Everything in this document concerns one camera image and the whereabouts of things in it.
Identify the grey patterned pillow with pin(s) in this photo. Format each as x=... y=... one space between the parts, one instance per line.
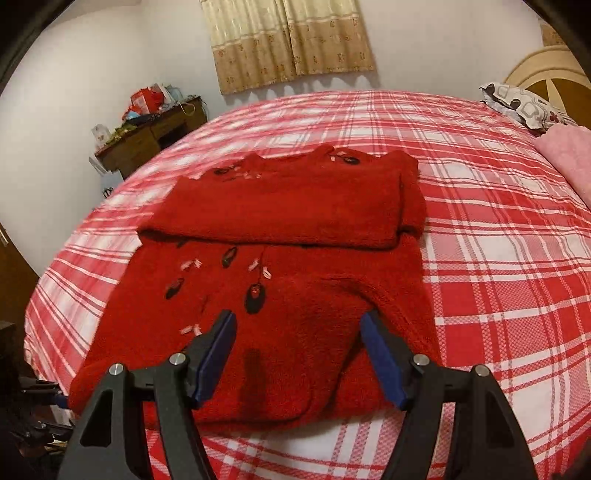
x=524 y=106

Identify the red white plaid bedsheet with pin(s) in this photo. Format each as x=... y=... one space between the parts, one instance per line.
x=506 y=266

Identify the beige patterned curtain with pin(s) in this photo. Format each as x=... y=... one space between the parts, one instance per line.
x=256 y=44

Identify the pink fluffy blanket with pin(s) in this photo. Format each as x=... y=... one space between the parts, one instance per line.
x=568 y=149

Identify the red knitted sweater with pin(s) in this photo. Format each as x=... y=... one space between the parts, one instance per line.
x=298 y=248

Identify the red items on desk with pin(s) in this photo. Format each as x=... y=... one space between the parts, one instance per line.
x=152 y=100

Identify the brown wooden door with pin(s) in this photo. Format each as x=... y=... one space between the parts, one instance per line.
x=17 y=282

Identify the white paper bag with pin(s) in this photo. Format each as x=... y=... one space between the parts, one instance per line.
x=109 y=181

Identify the cream wooden headboard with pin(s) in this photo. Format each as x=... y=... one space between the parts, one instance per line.
x=554 y=74

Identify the dark wooden desk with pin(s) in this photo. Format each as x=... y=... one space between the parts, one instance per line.
x=136 y=147

